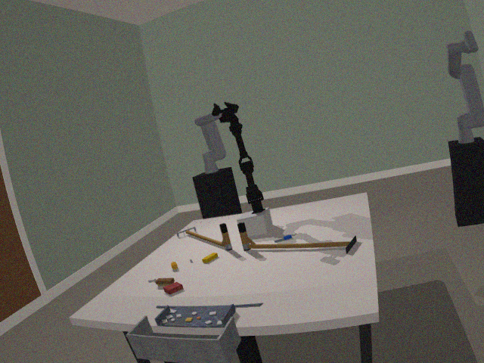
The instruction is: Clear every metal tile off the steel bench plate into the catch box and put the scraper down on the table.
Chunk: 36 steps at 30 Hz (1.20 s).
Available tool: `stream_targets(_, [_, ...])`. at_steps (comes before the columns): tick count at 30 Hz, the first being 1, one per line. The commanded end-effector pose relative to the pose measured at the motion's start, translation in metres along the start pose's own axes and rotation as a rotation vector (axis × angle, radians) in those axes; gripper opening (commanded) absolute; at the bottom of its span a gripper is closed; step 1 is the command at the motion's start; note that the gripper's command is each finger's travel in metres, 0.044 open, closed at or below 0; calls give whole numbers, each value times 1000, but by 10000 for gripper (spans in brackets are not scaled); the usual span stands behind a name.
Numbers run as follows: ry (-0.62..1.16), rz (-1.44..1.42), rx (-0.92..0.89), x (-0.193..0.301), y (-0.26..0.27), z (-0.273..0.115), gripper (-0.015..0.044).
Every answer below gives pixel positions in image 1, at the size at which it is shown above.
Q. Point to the red rectangular block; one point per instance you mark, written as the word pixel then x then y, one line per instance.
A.
pixel 172 288

